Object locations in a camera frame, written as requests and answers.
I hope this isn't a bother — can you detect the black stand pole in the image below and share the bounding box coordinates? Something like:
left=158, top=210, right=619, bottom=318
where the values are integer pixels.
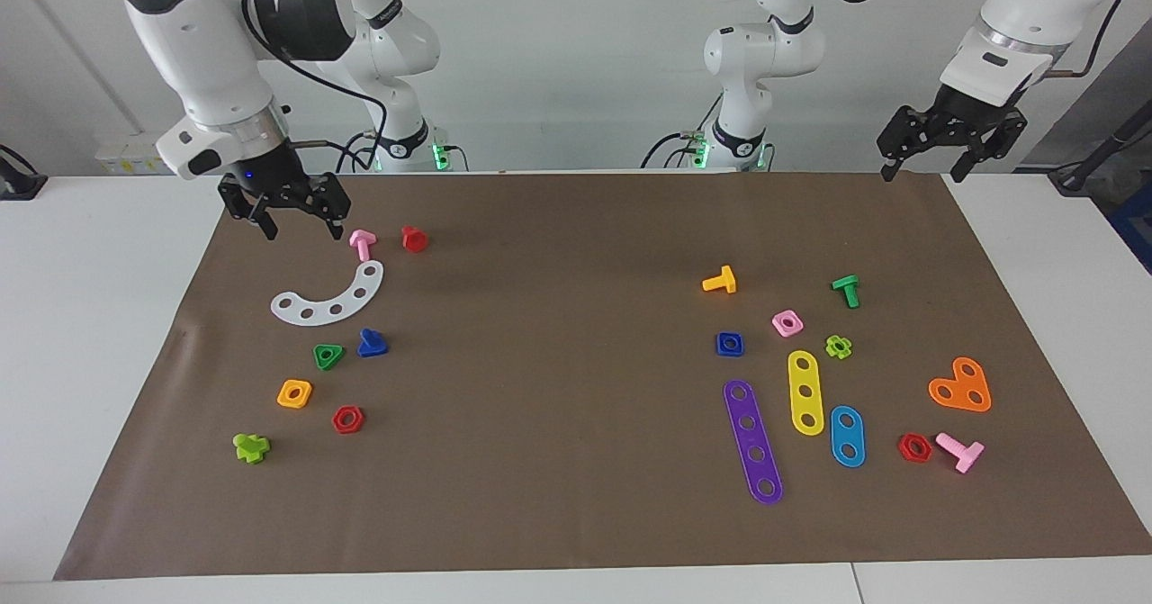
left=1048, top=95, right=1152, bottom=194

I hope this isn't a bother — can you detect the blue two-hole plate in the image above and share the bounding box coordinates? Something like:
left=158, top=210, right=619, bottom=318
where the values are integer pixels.
left=829, top=404, right=867, bottom=469

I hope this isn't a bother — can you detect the white curved holed plate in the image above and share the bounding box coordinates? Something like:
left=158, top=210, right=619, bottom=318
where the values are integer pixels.
left=270, top=259, right=385, bottom=327

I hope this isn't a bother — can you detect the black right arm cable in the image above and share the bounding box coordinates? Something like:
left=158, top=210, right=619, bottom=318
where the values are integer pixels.
left=241, top=0, right=390, bottom=173

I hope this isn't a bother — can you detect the yellow three-hole plate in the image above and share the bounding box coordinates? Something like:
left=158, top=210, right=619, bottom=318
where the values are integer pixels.
left=787, top=349, right=826, bottom=437

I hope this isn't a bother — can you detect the orange heart-shaped holed plate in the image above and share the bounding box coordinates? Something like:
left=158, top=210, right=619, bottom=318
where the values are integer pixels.
left=928, top=356, right=993, bottom=414

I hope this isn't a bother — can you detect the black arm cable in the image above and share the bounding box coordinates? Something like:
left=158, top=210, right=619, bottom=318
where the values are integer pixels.
left=814, top=0, right=1152, bottom=78
left=241, top=0, right=390, bottom=173

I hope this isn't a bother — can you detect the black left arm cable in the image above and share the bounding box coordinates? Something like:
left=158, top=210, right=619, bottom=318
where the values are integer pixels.
left=814, top=0, right=1152, bottom=78

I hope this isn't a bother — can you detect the purple four-hole plate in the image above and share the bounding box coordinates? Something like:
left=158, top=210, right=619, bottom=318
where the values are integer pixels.
left=723, top=379, right=784, bottom=506

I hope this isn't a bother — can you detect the brown table mat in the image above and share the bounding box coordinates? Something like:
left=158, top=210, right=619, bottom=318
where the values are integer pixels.
left=52, top=170, right=1152, bottom=581

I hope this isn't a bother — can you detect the black base cable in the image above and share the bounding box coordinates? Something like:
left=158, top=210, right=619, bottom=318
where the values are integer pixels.
left=641, top=130, right=712, bottom=171
left=324, top=130, right=381, bottom=173

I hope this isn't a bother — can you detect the blue box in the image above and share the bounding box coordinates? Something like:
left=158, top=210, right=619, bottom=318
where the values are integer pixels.
left=1107, top=181, right=1152, bottom=274

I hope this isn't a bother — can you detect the black clamp device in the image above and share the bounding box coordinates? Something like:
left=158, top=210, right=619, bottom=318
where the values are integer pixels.
left=0, top=143, right=48, bottom=202

